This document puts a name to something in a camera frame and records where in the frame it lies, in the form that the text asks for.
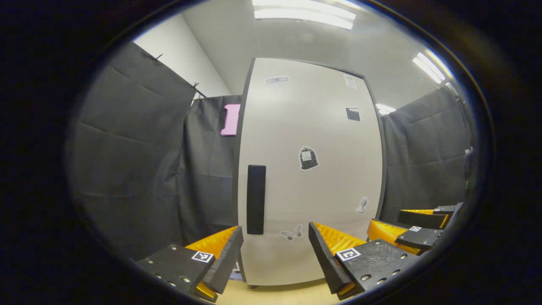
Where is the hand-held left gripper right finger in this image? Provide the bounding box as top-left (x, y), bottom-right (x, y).
top-left (308, 221), bottom-right (420, 301)

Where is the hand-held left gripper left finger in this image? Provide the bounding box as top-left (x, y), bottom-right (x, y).
top-left (136, 226), bottom-right (245, 303)

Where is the black door handle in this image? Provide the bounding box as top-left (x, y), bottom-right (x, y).
top-left (247, 165), bottom-right (267, 236)

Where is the black backdrop cloth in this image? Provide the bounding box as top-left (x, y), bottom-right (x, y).
top-left (72, 42), bottom-right (197, 261)
top-left (379, 87), bottom-right (473, 214)
top-left (178, 94), bottom-right (242, 246)

